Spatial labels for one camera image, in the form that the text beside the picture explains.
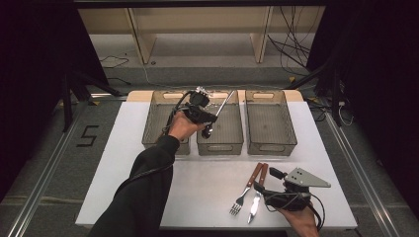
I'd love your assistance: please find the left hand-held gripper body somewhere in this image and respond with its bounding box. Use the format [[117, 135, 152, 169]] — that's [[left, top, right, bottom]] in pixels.
[[182, 87, 218, 125]]

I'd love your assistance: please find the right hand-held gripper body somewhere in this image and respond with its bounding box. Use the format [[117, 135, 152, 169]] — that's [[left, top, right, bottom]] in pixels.
[[263, 167, 332, 212]]

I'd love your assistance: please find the fork with wooden handle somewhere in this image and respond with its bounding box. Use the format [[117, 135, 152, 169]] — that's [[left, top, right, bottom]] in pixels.
[[229, 162, 264, 217]]

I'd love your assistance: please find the knife with wooden handle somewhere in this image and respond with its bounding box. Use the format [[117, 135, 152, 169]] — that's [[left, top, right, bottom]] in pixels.
[[247, 163, 269, 225]]

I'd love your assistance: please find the metal spoon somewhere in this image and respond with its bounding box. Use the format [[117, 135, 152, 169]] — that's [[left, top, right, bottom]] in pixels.
[[201, 90, 236, 139]]

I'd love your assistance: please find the grey transparent plastic bin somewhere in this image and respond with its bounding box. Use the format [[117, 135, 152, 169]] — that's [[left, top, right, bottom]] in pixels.
[[196, 90, 245, 156], [245, 90, 298, 157], [141, 90, 192, 156]]

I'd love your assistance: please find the person's left hand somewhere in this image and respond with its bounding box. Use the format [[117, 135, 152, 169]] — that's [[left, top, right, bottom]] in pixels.
[[167, 111, 206, 142]]

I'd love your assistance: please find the person's right hand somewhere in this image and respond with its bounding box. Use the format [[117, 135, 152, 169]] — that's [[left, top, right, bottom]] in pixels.
[[279, 204, 321, 237]]

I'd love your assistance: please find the white table sheet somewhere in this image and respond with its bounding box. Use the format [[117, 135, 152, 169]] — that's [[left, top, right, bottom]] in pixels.
[[74, 100, 359, 230]]

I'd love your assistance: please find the light wooden shelf unit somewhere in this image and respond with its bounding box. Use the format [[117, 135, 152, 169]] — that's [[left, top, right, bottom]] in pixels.
[[78, 6, 326, 65]]

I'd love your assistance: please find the black metal stand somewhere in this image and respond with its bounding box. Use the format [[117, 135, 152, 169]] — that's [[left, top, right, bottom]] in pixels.
[[285, 60, 344, 127]]

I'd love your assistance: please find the black tripod stand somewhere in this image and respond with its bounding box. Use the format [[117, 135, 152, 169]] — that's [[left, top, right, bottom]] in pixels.
[[59, 70, 124, 132]]

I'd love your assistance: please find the black curtain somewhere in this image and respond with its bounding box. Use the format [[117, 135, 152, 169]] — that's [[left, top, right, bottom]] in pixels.
[[305, 0, 419, 209], [0, 0, 110, 202]]

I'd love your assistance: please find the left hand-held gripper black cable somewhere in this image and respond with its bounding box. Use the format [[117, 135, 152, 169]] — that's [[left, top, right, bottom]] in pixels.
[[125, 90, 194, 186]]

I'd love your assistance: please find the hand-held gripper black cable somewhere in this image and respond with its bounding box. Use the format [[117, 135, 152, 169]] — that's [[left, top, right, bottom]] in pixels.
[[307, 194, 326, 231], [125, 90, 194, 186]]

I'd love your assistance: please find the right hand-held gripper black cable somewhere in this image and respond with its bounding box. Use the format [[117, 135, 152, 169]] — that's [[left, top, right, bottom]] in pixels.
[[307, 194, 326, 231]]

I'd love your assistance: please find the aluminium floor rail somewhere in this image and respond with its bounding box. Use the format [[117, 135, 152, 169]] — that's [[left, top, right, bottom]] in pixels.
[[6, 93, 128, 237], [324, 112, 401, 237]]

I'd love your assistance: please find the white cable with plug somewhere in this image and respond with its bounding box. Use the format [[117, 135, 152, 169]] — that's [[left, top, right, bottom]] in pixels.
[[337, 100, 355, 126]]

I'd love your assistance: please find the thin black floor cable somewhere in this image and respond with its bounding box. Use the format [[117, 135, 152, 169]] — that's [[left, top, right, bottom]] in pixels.
[[99, 54, 130, 69]]

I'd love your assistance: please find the black metal frame bar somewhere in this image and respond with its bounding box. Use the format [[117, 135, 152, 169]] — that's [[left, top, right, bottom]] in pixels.
[[73, 0, 330, 9]]

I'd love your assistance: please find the bundle of black cables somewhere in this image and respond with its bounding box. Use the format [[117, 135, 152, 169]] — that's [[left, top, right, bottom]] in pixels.
[[267, 6, 318, 77]]

